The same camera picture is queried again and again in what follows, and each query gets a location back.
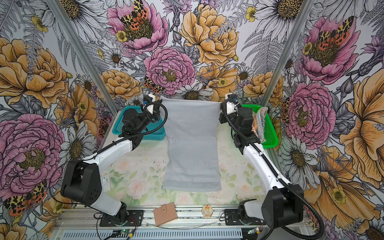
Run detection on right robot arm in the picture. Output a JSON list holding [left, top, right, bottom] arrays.
[[219, 100, 304, 229]]

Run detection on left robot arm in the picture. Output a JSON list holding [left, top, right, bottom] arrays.
[[61, 100, 167, 226]]

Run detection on orange patterned white towel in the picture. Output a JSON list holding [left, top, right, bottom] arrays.
[[252, 114, 259, 137]]

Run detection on striped grey patterned towel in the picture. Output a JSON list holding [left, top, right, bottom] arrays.
[[255, 107, 268, 143]]

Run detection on teal plastic basket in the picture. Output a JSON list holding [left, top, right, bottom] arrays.
[[112, 106, 166, 141]]

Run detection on green plastic basket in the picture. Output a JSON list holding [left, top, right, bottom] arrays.
[[242, 104, 279, 149]]

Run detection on brown leather wallet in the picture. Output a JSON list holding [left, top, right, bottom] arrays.
[[153, 203, 178, 227]]

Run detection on right black corrugated cable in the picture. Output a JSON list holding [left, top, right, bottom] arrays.
[[221, 98, 326, 240]]

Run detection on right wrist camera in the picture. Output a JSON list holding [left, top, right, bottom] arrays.
[[225, 93, 239, 115]]

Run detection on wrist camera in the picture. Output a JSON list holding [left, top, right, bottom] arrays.
[[143, 94, 156, 114], [225, 93, 239, 115]]

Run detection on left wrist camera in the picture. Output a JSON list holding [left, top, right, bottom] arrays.
[[143, 94, 156, 114]]

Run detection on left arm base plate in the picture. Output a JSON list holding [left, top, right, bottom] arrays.
[[99, 210, 144, 227]]

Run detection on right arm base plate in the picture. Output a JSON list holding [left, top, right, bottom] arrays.
[[224, 209, 264, 226]]

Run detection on aluminium front rail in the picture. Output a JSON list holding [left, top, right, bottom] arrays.
[[51, 205, 294, 240]]

